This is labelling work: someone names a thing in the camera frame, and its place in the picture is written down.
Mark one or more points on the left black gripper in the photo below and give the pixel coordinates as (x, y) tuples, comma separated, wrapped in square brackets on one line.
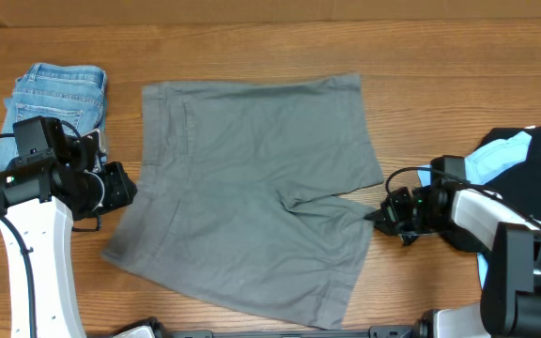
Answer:
[(122, 194)]

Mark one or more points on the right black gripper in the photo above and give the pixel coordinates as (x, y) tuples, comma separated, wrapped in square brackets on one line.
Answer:
[(392, 218)]

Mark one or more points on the grey shorts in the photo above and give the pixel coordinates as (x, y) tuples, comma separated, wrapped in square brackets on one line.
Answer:
[(243, 196)]

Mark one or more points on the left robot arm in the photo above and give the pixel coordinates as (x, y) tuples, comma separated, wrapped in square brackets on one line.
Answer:
[(55, 180)]

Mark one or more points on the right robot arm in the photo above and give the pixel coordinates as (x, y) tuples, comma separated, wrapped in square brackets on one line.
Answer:
[(472, 219)]

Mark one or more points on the folded blue jeans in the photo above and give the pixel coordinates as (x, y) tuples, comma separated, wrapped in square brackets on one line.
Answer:
[(75, 94)]

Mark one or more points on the light blue shirt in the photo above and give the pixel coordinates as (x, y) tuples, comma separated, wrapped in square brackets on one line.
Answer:
[(499, 151)]

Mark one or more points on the black garment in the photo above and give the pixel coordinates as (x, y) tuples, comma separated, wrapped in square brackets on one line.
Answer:
[(533, 173)]

